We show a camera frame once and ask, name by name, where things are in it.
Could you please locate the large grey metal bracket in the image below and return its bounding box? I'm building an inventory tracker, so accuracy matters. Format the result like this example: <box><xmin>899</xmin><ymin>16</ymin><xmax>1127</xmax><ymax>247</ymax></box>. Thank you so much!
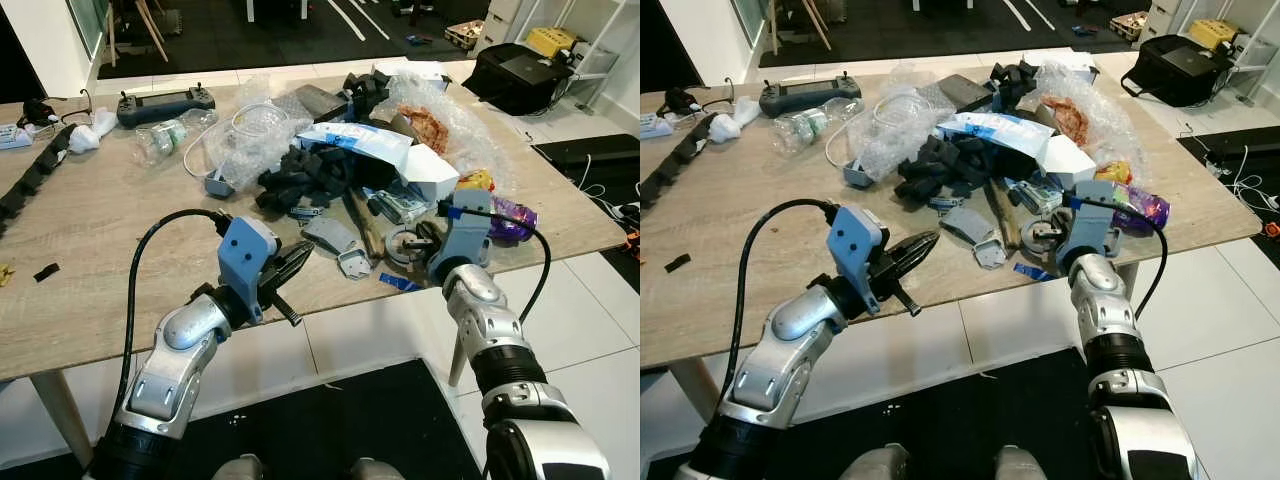
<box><xmin>939</xmin><ymin>204</ymin><xmax>997</xmax><ymax>247</ymax></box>
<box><xmin>301</xmin><ymin>216</ymin><xmax>360</xmax><ymax>257</ymax></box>

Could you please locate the small black floor mat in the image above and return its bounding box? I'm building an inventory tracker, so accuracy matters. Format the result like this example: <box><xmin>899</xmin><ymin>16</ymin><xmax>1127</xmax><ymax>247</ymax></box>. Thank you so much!
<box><xmin>1177</xmin><ymin>124</ymin><xmax>1280</xmax><ymax>213</ymax></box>

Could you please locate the wooden handle tool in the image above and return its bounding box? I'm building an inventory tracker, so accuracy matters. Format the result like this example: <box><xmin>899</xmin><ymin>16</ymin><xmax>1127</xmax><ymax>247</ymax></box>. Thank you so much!
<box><xmin>984</xmin><ymin>177</ymin><xmax>1022</xmax><ymax>252</ymax></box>
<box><xmin>344</xmin><ymin>184</ymin><xmax>387</xmax><ymax>262</ymax></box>

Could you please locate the grey robot foot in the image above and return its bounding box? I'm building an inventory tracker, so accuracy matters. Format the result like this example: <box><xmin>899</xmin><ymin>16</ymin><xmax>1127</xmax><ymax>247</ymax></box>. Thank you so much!
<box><xmin>348</xmin><ymin>457</ymin><xmax>405</xmax><ymax>480</ymax></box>
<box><xmin>840</xmin><ymin>443</ymin><xmax>911</xmax><ymax>480</ymax></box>
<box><xmin>210</xmin><ymin>455</ymin><xmax>265</xmax><ymax>480</ymax></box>
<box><xmin>985</xmin><ymin>445</ymin><xmax>1047</xmax><ymax>480</ymax></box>

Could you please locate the white crumpled tissue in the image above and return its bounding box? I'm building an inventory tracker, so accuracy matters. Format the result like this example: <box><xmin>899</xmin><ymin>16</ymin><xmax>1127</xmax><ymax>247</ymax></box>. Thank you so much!
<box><xmin>67</xmin><ymin>107</ymin><xmax>120</xmax><ymax>154</ymax></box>
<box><xmin>704</xmin><ymin>96</ymin><xmax>762</xmax><ymax>142</ymax></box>

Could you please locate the yellow box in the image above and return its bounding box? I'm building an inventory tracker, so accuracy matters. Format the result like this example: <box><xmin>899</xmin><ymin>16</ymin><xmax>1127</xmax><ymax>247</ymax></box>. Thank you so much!
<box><xmin>524</xmin><ymin>26</ymin><xmax>580</xmax><ymax>59</ymax></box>
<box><xmin>1186</xmin><ymin>17</ymin><xmax>1242</xmax><ymax>52</ymax></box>

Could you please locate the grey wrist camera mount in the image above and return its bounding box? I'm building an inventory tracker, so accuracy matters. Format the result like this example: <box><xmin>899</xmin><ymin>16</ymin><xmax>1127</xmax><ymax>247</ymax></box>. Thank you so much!
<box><xmin>1057</xmin><ymin>191</ymin><xmax>1122</xmax><ymax>273</ymax></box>
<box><xmin>428</xmin><ymin>198</ymin><xmax>494</xmax><ymax>287</ymax></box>
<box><xmin>217</xmin><ymin>213</ymin><xmax>282</xmax><ymax>324</ymax></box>
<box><xmin>827</xmin><ymin>204</ymin><xmax>890</xmax><ymax>320</ymax></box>

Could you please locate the white blue plastic package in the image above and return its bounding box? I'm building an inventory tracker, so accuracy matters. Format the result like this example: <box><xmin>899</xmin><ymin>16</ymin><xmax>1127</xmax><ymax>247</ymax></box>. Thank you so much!
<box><xmin>294</xmin><ymin>121</ymin><xmax>414</xmax><ymax>177</ymax></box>
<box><xmin>934</xmin><ymin>111</ymin><xmax>1057</xmax><ymax>167</ymax></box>

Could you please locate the black cable drag chain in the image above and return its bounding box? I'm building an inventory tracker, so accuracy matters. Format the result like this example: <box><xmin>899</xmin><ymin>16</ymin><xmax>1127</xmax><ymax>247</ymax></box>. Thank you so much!
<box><xmin>640</xmin><ymin>114</ymin><xmax>717</xmax><ymax>212</ymax></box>
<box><xmin>0</xmin><ymin>124</ymin><xmax>77</xmax><ymax>237</ymax></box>

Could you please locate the small black device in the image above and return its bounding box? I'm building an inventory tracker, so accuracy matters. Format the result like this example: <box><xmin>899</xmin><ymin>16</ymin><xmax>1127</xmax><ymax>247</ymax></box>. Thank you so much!
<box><xmin>19</xmin><ymin>97</ymin><xmax>62</xmax><ymax>127</ymax></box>
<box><xmin>659</xmin><ymin>86</ymin><xmax>702</xmax><ymax>117</ymax></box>

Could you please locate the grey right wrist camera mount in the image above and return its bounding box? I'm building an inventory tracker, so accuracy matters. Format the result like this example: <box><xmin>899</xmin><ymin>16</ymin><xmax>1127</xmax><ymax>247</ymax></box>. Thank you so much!
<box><xmin>1057</xmin><ymin>191</ymin><xmax>1122</xmax><ymax>273</ymax></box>
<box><xmin>428</xmin><ymin>198</ymin><xmax>494</xmax><ymax>287</ymax></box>

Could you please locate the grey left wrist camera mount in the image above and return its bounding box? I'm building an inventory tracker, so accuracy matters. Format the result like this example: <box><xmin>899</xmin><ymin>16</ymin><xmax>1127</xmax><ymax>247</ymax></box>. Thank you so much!
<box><xmin>827</xmin><ymin>204</ymin><xmax>890</xmax><ymax>320</ymax></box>
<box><xmin>217</xmin><ymin>213</ymin><xmax>282</xmax><ymax>324</ymax></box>

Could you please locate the purple snack packet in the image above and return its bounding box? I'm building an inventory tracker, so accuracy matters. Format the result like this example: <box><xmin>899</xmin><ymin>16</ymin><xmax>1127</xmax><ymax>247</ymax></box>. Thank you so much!
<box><xmin>489</xmin><ymin>194</ymin><xmax>540</xmax><ymax>242</ymax></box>
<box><xmin>1119</xmin><ymin>184</ymin><xmax>1172</xmax><ymax>232</ymax></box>

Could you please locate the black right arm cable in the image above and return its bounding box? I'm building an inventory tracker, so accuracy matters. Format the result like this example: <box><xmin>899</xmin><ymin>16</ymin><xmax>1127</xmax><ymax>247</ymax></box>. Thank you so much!
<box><xmin>440</xmin><ymin>203</ymin><xmax>554</xmax><ymax>323</ymax></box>
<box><xmin>1074</xmin><ymin>194</ymin><xmax>1172</xmax><ymax>323</ymax></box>

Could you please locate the black handheld remote controller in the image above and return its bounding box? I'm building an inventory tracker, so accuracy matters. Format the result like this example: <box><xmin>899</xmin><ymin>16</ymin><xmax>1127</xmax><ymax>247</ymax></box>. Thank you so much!
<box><xmin>116</xmin><ymin>85</ymin><xmax>217</xmax><ymax>130</ymax></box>
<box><xmin>757</xmin><ymin>77</ymin><xmax>864</xmax><ymax>120</ymax></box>

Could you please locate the green printed pack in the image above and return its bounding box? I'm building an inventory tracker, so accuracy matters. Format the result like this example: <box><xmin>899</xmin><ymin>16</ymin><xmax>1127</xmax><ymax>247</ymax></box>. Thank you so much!
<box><xmin>1004</xmin><ymin>179</ymin><xmax>1067</xmax><ymax>214</ymax></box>
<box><xmin>364</xmin><ymin>189</ymin><xmax>432</xmax><ymax>224</ymax></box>

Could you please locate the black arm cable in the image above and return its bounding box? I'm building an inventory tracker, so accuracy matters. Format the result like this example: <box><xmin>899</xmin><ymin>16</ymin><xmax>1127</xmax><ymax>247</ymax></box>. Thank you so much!
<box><xmin>119</xmin><ymin>207</ymin><xmax>234</xmax><ymax>403</ymax></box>
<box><xmin>1074</xmin><ymin>194</ymin><xmax>1172</xmax><ymax>323</ymax></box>
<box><xmin>440</xmin><ymin>203</ymin><xmax>554</xmax><ymax>323</ymax></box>
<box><xmin>727</xmin><ymin>197</ymin><xmax>844</xmax><ymax>403</ymax></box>

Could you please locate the white shelf unit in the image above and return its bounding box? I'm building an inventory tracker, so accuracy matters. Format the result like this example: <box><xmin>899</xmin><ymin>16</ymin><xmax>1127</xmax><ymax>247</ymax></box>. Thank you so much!
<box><xmin>479</xmin><ymin>0</ymin><xmax>641</xmax><ymax>112</ymax></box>
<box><xmin>1139</xmin><ymin>0</ymin><xmax>1280</xmax><ymax>102</ymax></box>

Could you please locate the grey right robot foot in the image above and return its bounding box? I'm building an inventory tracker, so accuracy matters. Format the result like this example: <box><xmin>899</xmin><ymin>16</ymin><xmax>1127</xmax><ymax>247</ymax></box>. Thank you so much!
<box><xmin>985</xmin><ymin>445</ymin><xmax>1047</xmax><ymax>480</ymax></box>
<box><xmin>348</xmin><ymin>457</ymin><xmax>405</xmax><ymax>480</ymax></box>

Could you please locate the clear bubble wrap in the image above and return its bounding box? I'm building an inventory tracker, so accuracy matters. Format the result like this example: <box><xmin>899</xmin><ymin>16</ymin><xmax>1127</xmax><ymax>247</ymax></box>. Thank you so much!
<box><xmin>844</xmin><ymin>88</ymin><xmax>952</xmax><ymax>182</ymax></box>
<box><xmin>199</xmin><ymin>98</ymin><xmax>312</xmax><ymax>192</ymax></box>

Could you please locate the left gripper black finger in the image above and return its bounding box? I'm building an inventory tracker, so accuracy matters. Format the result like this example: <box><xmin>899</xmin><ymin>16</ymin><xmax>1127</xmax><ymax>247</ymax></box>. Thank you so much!
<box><xmin>890</xmin><ymin>248</ymin><xmax>937</xmax><ymax>291</ymax></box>
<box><xmin>272</xmin><ymin>258</ymin><xmax>313</xmax><ymax>296</ymax></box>
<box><xmin>272</xmin><ymin>242</ymin><xmax>315</xmax><ymax>276</ymax></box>
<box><xmin>885</xmin><ymin>232</ymin><xmax>939</xmax><ymax>269</ymax></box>

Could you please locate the white cardboard box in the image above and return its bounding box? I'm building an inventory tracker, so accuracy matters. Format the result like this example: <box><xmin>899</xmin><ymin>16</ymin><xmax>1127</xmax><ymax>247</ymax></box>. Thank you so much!
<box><xmin>399</xmin><ymin>142</ymin><xmax>462</xmax><ymax>205</ymax></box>
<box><xmin>1039</xmin><ymin>132</ymin><xmax>1102</xmax><ymax>183</ymax></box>

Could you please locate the black foam insert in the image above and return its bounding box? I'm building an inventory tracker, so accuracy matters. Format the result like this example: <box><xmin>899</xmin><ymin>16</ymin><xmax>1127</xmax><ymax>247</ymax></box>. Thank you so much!
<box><xmin>989</xmin><ymin>59</ymin><xmax>1042</xmax><ymax>112</ymax></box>
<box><xmin>339</xmin><ymin>69</ymin><xmax>394</xmax><ymax>122</ymax></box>

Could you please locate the clear bag with orange contents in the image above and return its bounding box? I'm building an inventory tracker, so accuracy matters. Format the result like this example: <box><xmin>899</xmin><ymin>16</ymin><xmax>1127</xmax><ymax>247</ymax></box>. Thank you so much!
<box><xmin>1034</xmin><ymin>61</ymin><xmax>1152</xmax><ymax>183</ymax></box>
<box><xmin>384</xmin><ymin>74</ymin><xmax>517</xmax><ymax>193</ymax></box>

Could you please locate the tape roll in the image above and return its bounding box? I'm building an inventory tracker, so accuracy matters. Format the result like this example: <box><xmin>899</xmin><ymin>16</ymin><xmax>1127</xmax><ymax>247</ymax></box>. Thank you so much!
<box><xmin>1021</xmin><ymin>217</ymin><xmax>1059</xmax><ymax>253</ymax></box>
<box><xmin>384</xmin><ymin>227</ymin><xmax>427</xmax><ymax>267</ymax></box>

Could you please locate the grey left robot foot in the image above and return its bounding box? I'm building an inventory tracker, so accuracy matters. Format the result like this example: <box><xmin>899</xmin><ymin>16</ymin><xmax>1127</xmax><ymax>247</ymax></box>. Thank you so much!
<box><xmin>210</xmin><ymin>455</ymin><xmax>265</xmax><ymax>480</ymax></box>
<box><xmin>840</xmin><ymin>443</ymin><xmax>911</xmax><ymax>480</ymax></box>

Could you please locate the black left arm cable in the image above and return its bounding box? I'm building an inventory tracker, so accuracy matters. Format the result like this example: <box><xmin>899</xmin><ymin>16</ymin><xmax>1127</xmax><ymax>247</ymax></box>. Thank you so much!
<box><xmin>119</xmin><ymin>207</ymin><xmax>234</xmax><ymax>403</ymax></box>
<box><xmin>727</xmin><ymin>197</ymin><xmax>844</xmax><ymax>403</ymax></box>

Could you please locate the clear plastic bottle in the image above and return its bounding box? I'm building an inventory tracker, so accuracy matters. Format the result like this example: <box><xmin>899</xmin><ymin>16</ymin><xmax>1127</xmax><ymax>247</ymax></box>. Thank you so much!
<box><xmin>774</xmin><ymin>99</ymin><xmax>857</xmax><ymax>157</ymax></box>
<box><xmin>132</xmin><ymin>109</ymin><xmax>217</xmax><ymax>167</ymax></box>

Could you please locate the dark grey pouch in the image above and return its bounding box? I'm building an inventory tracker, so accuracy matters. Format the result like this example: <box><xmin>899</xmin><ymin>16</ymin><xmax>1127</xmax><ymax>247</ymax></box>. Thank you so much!
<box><xmin>296</xmin><ymin>84</ymin><xmax>350</xmax><ymax>122</ymax></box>
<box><xmin>934</xmin><ymin>74</ymin><xmax>992</xmax><ymax>112</ymax></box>

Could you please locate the large black floor mat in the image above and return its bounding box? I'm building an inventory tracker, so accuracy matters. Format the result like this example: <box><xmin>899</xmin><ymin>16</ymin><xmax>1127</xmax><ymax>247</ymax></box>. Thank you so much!
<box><xmin>645</xmin><ymin>346</ymin><xmax>1103</xmax><ymax>480</ymax></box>
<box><xmin>0</xmin><ymin>358</ymin><xmax>483</xmax><ymax>480</ymax></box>

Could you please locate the black carry bag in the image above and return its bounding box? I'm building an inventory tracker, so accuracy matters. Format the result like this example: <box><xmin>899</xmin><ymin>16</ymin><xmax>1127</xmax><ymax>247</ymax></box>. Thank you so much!
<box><xmin>462</xmin><ymin>41</ymin><xmax>577</xmax><ymax>117</ymax></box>
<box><xmin>1119</xmin><ymin>32</ymin><xmax>1237</xmax><ymax>110</ymax></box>

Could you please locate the black foam block pile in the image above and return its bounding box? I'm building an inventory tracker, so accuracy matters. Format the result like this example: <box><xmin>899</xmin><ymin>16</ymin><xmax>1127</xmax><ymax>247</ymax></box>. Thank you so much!
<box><xmin>894</xmin><ymin>134</ymin><xmax>1002</xmax><ymax>207</ymax></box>
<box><xmin>256</xmin><ymin>144</ymin><xmax>357</xmax><ymax>217</ymax></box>

